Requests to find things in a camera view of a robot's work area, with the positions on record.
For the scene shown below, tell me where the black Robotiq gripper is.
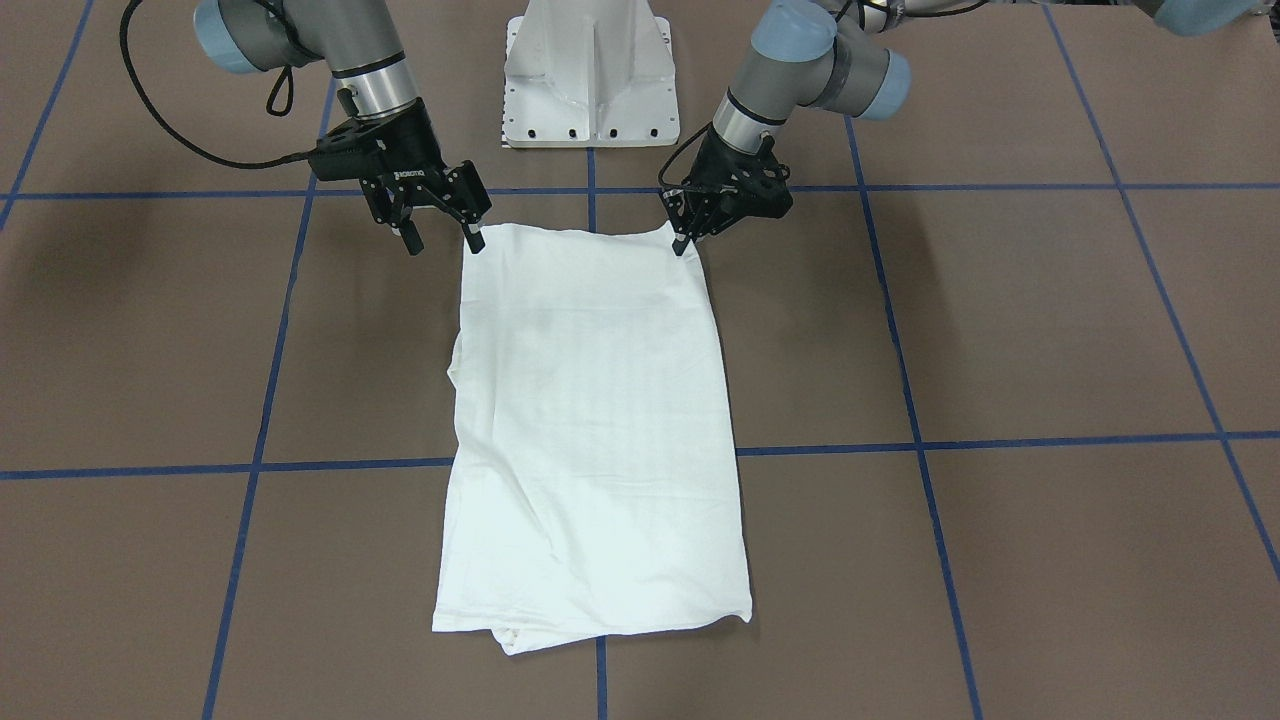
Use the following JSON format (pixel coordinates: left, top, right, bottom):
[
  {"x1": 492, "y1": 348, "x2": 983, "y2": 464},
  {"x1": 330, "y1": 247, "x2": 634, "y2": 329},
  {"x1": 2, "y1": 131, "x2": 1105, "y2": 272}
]
[{"x1": 307, "y1": 97, "x2": 492, "y2": 256}]

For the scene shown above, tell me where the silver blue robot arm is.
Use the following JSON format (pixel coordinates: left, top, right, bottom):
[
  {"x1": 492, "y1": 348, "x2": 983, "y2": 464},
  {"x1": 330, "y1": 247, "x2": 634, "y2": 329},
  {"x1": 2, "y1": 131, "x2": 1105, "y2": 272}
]
[
  {"x1": 503, "y1": 1, "x2": 1258, "y2": 258},
  {"x1": 193, "y1": 1, "x2": 483, "y2": 255}
]

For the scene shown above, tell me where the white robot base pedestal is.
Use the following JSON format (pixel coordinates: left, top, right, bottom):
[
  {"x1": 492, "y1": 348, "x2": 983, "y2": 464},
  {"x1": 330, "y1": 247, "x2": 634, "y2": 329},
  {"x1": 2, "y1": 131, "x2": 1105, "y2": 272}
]
[{"x1": 500, "y1": 1, "x2": 681, "y2": 149}]

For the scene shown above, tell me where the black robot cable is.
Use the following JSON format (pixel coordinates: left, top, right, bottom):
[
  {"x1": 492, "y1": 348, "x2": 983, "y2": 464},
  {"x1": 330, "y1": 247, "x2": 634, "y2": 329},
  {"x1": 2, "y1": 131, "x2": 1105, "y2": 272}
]
[{"x1": 119, "y1": 0, "x2": 321, "y2": 170}]

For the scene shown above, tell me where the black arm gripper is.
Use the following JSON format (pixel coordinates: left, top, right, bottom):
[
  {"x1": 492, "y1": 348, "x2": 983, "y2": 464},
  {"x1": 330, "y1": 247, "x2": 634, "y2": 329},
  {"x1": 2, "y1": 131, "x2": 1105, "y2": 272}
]
[{"x1": 662, "y1": 126, "x2": 794, "y2": 258}]

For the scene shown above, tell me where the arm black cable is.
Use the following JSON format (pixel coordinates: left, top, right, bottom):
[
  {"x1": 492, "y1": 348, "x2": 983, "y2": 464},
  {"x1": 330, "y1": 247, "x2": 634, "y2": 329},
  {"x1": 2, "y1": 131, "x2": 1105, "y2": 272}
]
[{"x1": 657, "y1": 120, "x2": 713, "y2": 196}]

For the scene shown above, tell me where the white printed long-sleeve shirt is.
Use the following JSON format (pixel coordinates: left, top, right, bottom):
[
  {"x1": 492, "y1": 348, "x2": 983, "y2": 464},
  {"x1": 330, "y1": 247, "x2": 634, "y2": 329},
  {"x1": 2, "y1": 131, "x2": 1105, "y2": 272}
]
[{"x1": 431, "y1": 223, "x2": 754, "y2": 656}]

